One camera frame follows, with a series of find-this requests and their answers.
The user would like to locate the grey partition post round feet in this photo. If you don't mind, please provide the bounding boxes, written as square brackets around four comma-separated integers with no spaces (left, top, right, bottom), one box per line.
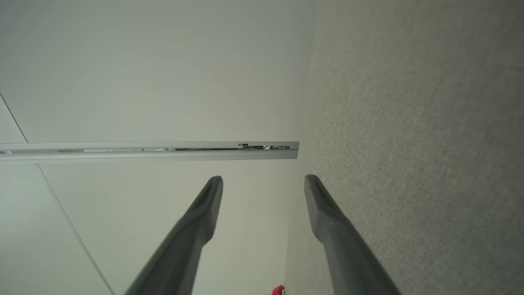
[0,141,300,165]

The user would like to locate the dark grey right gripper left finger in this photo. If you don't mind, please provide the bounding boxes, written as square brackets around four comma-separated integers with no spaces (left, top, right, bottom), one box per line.
[125,176,224,295]

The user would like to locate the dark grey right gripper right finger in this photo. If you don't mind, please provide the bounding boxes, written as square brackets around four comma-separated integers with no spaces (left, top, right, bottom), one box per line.
[304,174,402,295]

